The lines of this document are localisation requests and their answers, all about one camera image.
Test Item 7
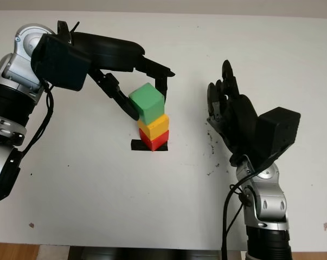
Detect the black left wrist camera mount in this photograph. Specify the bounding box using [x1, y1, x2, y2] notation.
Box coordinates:
[30, 33, 92, 92]

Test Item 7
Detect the black tape strip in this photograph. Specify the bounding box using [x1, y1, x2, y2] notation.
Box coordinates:
[130, 139, 169, 153]

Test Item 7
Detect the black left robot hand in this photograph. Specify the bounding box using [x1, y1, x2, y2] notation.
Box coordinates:
[70, 31, 176, 121]

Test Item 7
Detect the yellow wooden block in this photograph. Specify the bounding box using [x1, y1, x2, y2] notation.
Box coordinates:
[137, 113, 170, 141]

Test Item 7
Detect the green wooden block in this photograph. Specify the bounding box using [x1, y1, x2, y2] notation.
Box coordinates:
[128, 83, 165, 124]

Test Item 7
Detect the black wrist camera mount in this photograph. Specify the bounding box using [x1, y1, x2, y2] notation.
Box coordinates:
[30, 33, 92, 92]
[249, 107, 302, 171]

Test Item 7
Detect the red wooden block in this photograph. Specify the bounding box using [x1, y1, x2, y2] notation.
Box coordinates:
[138, 128, 170, 152]

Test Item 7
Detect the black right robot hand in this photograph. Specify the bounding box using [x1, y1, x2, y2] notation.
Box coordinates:
[206, 60, 262, 167]

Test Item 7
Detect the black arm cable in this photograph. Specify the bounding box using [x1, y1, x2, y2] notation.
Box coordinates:
[21, 21, 80, 158]
[220, 167, 259, 260]

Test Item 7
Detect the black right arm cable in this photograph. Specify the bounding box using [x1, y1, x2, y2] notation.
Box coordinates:
[220, 167, 259, 260]

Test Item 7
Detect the dark robot torso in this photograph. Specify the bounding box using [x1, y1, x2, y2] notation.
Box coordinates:
[68, 246, 248, 260]

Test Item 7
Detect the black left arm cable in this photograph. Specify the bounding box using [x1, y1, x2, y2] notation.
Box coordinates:
[21, 21, 80, 158]

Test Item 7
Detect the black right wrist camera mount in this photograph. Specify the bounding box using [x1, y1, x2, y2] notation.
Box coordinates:
[249, 107, 302, 171]

